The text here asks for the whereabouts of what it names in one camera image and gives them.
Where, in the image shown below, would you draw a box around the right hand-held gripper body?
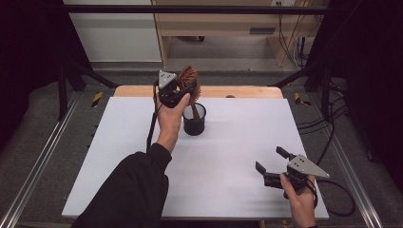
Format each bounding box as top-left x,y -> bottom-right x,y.
263,154 -> 331,194

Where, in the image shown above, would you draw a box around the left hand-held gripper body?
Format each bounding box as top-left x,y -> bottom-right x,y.
157,69 -> 186,109

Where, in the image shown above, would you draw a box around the brown wooden paddle hairbrush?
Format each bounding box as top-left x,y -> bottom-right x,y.
176,65 -> 202,122

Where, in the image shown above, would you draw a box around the black mesh pen cup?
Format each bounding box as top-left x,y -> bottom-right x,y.
182,103 -> 207,137

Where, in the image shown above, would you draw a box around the person's left hand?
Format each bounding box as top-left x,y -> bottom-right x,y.
155,93 -> 192,154

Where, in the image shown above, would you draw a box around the person's right hand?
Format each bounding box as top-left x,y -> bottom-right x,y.
279,174 -> 318,224

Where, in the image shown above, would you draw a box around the white table cover board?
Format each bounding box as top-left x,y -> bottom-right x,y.
61,96 -> 330,221

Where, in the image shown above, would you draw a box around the light wooden desk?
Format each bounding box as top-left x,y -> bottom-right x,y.
151,0 -> 331,68

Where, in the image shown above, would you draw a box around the white cabinet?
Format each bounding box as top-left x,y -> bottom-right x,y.
62,0 -> 163,63

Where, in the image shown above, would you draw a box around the black curtain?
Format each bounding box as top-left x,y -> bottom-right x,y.
0,0 -> 93,150
308,0 -> 403,191

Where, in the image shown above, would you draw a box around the aluminium floor rail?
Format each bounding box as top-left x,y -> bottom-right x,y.
308,93 -> 386,228
0,91 -> 82,228

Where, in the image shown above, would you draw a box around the right hand-held gripper cable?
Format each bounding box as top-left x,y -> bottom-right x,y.
312,179 -> 356,218

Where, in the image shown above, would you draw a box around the black floor cables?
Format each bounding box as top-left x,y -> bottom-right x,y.
297,80 -> 350,167

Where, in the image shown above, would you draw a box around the black metal frame strut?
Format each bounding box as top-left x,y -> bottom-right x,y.
269,61 -> 334,120
57,61 -> 119,122

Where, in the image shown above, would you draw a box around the black horizontal frame bar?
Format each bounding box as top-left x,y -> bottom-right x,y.
60,4 -> 331,15

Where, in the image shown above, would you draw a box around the hanging wall cables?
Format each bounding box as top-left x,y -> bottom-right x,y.
276,1 -> 327,70

